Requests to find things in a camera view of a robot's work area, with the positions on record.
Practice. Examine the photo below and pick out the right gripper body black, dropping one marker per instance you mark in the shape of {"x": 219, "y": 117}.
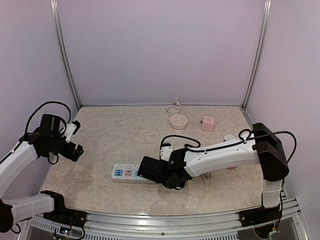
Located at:
{"x": 164, "y": 183}

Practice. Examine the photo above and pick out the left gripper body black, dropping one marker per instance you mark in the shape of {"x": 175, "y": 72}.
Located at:
{"x": 67, "y": 153}

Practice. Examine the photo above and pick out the white multicolour power strip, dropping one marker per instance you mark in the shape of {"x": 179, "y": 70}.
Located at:
{"x": 127, "y": 173}

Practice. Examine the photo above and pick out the pink cube socket adapter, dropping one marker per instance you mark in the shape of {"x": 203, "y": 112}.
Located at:
{"x": 207, "y": 124}

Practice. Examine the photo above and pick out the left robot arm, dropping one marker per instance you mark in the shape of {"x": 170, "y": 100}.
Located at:
{"x": 51, "y": 138}

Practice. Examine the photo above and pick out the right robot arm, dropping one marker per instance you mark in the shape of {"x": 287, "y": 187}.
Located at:
{"x": 174, "y": 168}

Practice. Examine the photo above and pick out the white flat plug adapter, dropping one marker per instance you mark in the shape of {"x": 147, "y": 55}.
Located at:
{"x": 229, "y": 137}

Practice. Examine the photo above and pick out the round pink power socket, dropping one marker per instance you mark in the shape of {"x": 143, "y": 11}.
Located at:
{"x": 178, "y": 122}

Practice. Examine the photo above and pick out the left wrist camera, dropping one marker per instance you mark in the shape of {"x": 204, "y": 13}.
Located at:
{"x": 71, "y": 129}

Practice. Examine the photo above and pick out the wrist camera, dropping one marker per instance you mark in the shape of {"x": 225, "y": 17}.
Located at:
{"x": 71, "y": 129}
{"x": 165, "y": 151}

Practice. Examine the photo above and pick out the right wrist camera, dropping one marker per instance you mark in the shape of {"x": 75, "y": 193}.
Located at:
{"x": 165, "y": 151}

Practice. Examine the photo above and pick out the front aluminium rail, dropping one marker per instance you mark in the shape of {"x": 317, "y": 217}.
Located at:
{"x": 210, "y": 226}

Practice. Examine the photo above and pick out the left aluminium frame post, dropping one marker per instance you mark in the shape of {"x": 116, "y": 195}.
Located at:
{"x": 55, "y": 11}

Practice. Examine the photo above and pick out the aluminium frame post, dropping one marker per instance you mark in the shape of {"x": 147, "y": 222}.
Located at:
{"x": 258, "y": 53}
{"x": 55, "y": 11}

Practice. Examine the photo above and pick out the right aluminium frame post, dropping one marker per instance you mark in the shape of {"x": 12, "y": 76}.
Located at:
{"x": 258, "y": 53}

